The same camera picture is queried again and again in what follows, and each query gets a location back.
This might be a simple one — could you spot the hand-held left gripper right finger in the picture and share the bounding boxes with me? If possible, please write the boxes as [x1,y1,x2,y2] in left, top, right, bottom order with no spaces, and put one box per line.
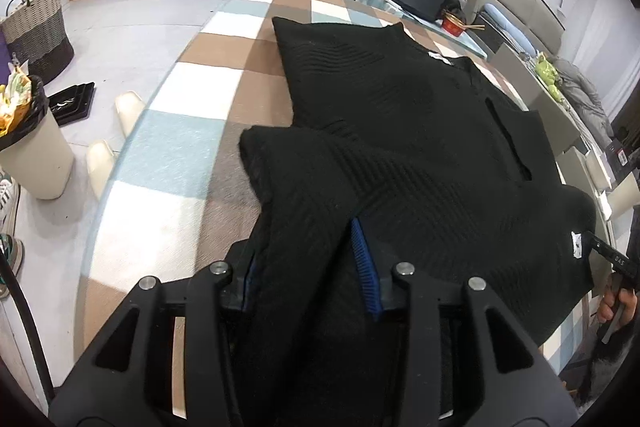
[350,217,577,427]

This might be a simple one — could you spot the green trimmed sneaker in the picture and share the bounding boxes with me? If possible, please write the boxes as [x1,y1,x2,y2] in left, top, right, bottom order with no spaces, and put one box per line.
[0,234,25,301]

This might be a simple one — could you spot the woven laundry basket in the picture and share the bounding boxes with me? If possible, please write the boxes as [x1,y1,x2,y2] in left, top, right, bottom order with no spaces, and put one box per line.
[0,0,75,86]

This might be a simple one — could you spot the red bowl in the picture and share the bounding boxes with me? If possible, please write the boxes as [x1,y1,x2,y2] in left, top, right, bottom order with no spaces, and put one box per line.
[441,13,467,37]

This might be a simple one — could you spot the cream trash bin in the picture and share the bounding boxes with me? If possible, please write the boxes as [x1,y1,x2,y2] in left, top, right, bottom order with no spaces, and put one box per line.
[0,74,76,200]

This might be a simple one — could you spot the tall grey cabinet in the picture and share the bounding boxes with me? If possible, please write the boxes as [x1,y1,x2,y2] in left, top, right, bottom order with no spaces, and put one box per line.
[492,42,584,158]

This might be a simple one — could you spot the light blue pillow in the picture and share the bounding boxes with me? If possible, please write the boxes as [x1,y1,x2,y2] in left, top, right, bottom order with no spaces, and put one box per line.
[482,4,536,56]

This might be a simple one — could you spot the low grey cabinet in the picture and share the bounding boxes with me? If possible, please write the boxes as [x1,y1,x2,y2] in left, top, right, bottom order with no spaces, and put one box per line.
[555,147,611,208]

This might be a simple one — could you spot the cream box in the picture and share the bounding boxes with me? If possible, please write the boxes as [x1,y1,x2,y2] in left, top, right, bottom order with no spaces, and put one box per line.
[607,179,640,223]

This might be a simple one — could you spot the person's right forearm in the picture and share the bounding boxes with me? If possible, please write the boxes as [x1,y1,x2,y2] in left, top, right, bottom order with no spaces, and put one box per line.
[575,322,632,414]

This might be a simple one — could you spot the black knit sweater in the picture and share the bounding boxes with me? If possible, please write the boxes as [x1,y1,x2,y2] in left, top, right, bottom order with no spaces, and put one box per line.
[235,17,599,427]

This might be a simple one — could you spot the purple bag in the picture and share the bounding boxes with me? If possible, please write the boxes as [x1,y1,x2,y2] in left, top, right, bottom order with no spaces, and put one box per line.
[0,37,14,83]

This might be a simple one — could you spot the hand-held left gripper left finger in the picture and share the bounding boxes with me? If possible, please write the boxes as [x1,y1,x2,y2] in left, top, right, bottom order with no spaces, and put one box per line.
[50,239,258,427]

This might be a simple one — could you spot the white sneaker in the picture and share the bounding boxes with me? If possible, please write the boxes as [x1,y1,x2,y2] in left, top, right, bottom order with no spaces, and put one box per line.
[0,179,21,238]

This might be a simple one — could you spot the black floor tray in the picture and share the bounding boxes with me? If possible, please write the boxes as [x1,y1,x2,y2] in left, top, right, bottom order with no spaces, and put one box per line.
[47,82,96,126]

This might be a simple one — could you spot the person's right hand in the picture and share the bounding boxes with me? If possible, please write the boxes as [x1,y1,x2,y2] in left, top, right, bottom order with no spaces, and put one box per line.
[597,277,622,323]

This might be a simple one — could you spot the black box with red label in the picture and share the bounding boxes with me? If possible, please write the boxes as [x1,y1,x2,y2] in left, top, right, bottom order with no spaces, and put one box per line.
[605,134,640,180]

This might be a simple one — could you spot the crumpled yellow wrappers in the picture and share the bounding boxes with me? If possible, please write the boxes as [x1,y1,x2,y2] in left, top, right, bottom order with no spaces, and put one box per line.
[0,67,34,138]

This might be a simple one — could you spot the grey blanket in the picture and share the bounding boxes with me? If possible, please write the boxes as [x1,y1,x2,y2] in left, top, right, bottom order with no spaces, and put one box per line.
[550,57,614,138]

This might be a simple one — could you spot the checked tablecloth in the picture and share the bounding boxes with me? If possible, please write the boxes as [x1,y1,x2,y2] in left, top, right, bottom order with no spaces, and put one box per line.
[75,0,607,378]

